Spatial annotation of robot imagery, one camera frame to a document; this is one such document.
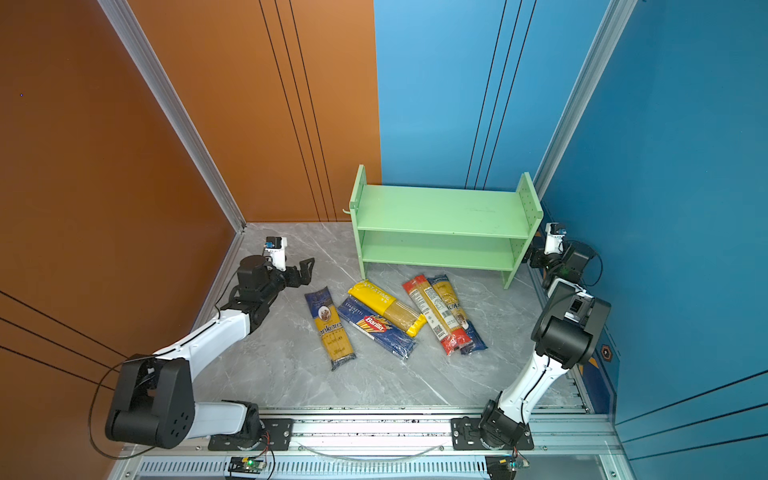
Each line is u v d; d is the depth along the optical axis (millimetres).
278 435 736
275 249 744
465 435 725
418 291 968
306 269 804
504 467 708
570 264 755
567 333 532
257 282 667
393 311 929
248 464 710
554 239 833
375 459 710
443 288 975
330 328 891
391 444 730
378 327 877
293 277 775
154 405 421
